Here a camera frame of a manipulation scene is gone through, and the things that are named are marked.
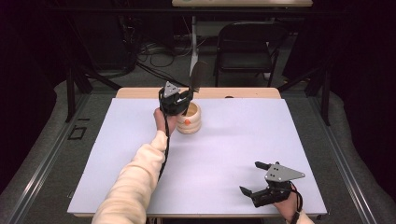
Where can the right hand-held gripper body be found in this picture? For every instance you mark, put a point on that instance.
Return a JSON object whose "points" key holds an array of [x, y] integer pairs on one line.
{"points": [[278, 174]]}

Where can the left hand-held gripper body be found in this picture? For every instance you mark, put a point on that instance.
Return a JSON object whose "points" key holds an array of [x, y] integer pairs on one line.
{"points": [[174, 102]]}

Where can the black cleaver knife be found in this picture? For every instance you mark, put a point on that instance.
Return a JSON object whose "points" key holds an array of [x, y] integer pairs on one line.
{"points": [[198, 76]]}

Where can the cream ribbed knife holder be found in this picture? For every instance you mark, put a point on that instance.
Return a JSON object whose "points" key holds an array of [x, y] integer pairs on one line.
{"points": [[191, 123]]}

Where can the person's left hand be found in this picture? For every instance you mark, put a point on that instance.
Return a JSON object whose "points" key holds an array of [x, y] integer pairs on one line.
{"points": [[162, 119]]}

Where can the person's right hand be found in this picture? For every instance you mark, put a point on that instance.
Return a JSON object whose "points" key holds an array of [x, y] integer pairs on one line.
{"points": [[288, 207]]}

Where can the wooden table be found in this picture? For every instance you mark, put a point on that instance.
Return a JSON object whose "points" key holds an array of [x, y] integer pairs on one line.
{"points": [[218, 92]]}

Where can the white table mat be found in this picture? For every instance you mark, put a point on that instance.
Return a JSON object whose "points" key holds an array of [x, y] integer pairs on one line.
{"points": [[224, 149]]}

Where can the white desk leg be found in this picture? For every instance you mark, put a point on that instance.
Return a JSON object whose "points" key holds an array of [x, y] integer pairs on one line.
{"points": [[194, 46]]}

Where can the black folding chair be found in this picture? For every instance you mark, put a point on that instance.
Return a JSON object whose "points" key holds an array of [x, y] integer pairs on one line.
{"points": [[246, 59]]}

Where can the black metal stand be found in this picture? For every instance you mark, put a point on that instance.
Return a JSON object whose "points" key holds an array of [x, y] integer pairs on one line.
{"points": [[325, 93], [71, 93]]}

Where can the light wooden desk top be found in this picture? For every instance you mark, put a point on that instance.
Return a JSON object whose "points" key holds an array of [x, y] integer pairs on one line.
{"points": [[243, 3]]}

